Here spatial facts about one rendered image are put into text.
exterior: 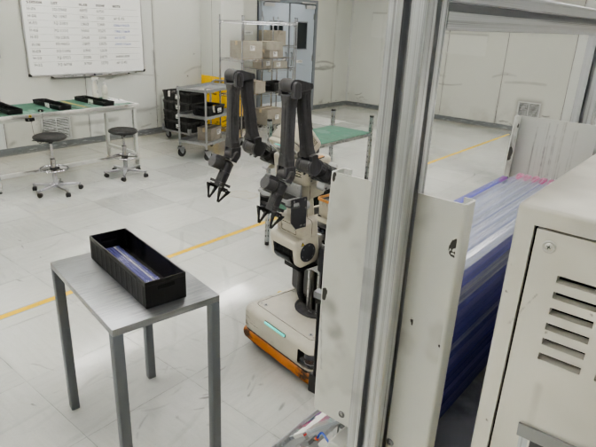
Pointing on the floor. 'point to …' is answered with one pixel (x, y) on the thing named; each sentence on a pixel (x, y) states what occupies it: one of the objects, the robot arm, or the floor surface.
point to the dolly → (188, 126)
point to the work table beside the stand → (71, 266)
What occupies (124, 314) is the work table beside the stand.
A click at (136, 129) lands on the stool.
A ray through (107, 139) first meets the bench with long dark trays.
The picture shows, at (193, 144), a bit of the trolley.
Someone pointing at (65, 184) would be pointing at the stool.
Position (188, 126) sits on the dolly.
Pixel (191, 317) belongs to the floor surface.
